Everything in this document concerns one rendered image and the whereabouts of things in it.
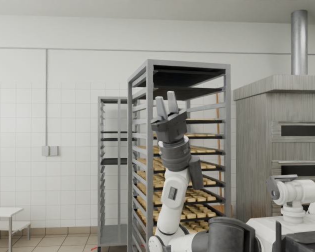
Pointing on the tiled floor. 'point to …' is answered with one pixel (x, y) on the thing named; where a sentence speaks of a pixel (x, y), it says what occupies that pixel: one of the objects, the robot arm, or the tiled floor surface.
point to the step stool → (6, 212)
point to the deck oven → (277, 138)
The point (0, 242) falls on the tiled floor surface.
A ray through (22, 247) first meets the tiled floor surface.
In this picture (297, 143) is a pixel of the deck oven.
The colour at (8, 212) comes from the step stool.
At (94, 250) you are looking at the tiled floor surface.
